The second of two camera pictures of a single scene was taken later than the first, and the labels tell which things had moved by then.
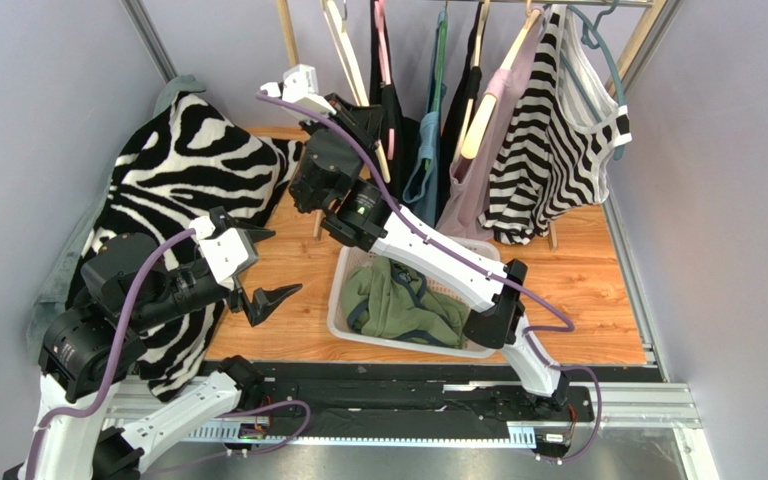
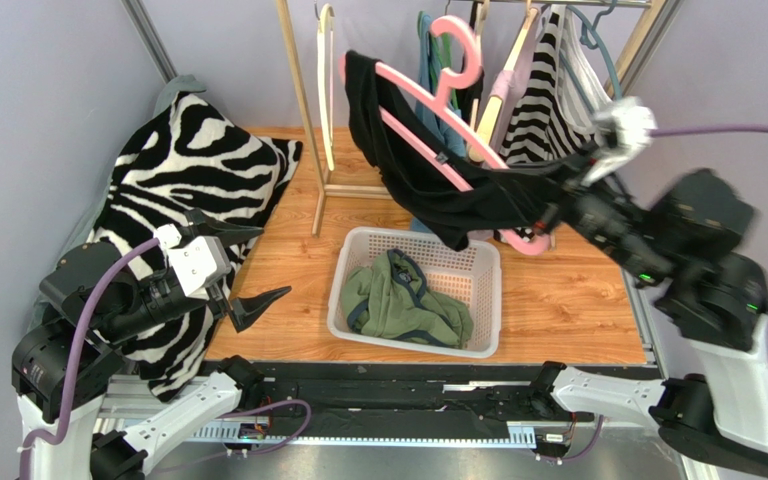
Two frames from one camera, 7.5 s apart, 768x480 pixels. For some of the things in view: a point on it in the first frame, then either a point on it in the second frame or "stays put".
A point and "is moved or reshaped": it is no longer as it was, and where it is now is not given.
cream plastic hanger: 334,13 -> 326,79
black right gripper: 355,118 -> 572,197
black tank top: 399,134 is moved or reshaped
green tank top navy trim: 390,300 stays put
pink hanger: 384,73 -> 441,108
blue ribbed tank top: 422,187 -> 451,140
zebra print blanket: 177,164 stays put
